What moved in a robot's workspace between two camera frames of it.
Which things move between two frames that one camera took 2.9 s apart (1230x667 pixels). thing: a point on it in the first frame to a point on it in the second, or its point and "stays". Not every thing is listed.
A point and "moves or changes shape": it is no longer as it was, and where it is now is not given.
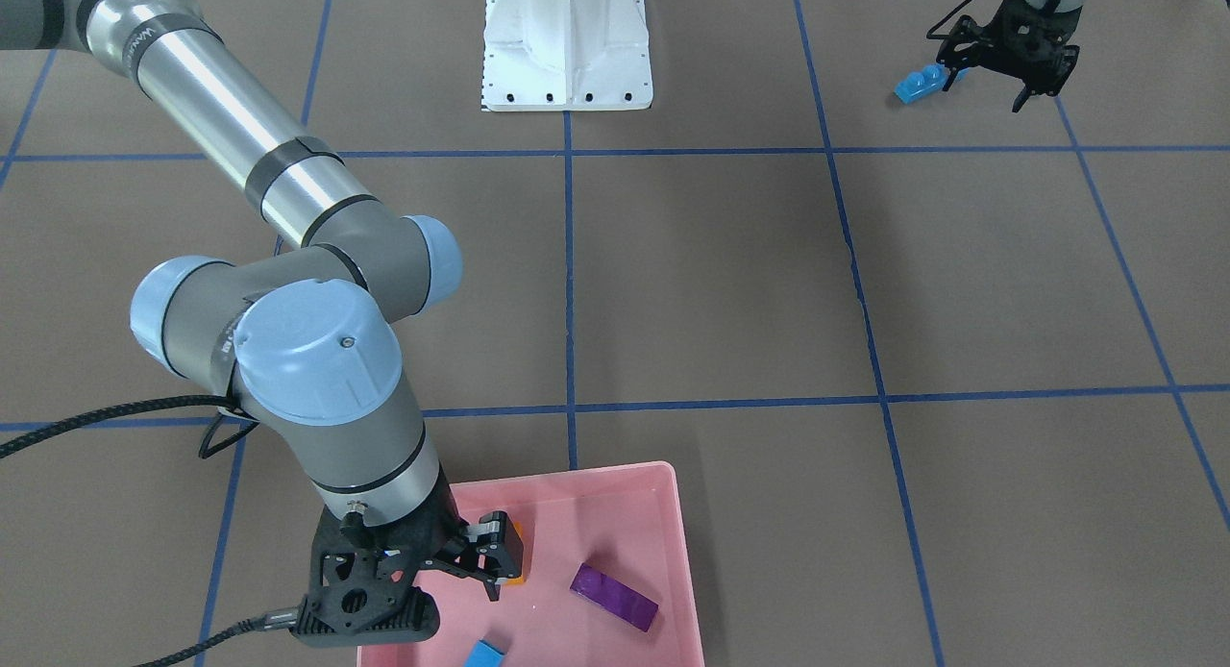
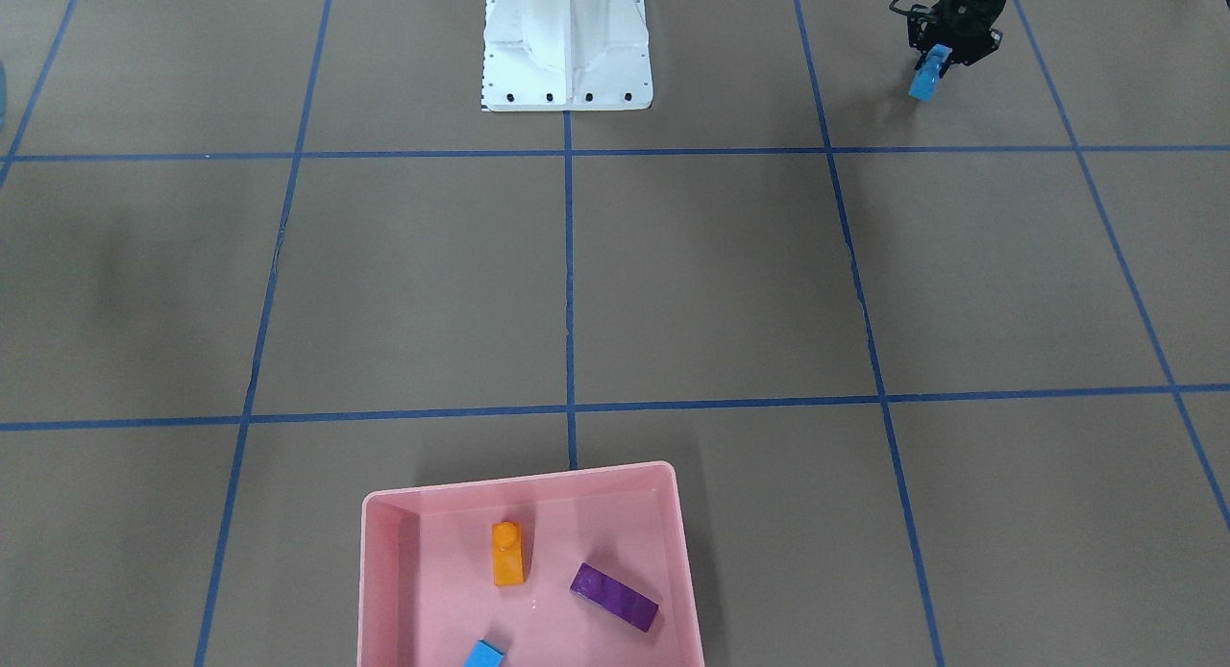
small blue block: (484, 654) stays
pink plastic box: (606, 577) stays
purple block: (615, 597) stays
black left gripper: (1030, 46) to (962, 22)
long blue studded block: (931, 79) moves or changes shape
